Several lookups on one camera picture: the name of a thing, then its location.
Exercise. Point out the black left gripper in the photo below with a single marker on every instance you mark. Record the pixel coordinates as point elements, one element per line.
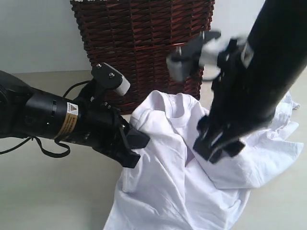
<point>101,127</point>

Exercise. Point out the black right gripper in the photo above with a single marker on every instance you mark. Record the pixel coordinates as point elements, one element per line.
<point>235,110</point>

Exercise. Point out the white t-shirt with red logo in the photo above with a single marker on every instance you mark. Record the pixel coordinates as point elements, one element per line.
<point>174,188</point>

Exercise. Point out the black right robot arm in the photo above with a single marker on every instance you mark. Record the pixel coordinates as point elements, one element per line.
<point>254,77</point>

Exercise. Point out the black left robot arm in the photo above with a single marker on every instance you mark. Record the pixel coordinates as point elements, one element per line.
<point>29,113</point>

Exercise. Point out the dark brown wicker basket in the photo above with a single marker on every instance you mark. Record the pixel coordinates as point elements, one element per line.
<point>135,37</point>

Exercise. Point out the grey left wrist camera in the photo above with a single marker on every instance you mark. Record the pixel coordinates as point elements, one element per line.
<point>110,78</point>

